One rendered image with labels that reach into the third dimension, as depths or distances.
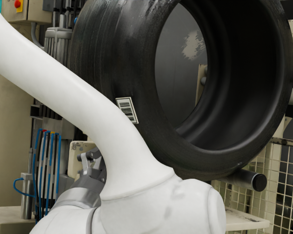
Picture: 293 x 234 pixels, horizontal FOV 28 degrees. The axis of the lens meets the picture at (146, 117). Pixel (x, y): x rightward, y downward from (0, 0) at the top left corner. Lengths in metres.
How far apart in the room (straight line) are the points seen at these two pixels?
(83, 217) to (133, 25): 0.56
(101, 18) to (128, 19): 0.09
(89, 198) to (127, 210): 0.17
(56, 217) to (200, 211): 0.21
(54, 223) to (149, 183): 0.16
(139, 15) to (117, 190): 0.58
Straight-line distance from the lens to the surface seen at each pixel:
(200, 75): 1.92
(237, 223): 1.43
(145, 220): 0.72
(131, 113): 1.22
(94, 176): 0.97
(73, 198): 0.88
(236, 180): 1.48
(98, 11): 1.33
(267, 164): 1.93
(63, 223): 0.80
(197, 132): 1.66
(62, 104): 0.75
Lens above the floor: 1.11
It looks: 3 degrees down
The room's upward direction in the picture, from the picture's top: 5 degrees clockwise
